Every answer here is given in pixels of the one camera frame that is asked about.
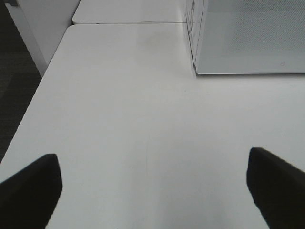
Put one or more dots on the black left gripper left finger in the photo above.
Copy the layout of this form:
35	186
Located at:
29	197

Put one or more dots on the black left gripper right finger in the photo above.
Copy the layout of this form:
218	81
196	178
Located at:
277	189

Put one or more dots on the white microwave oven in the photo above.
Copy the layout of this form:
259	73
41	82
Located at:
247	35

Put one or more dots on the white adjacent table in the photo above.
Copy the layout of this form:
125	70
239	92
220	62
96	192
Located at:
129	11

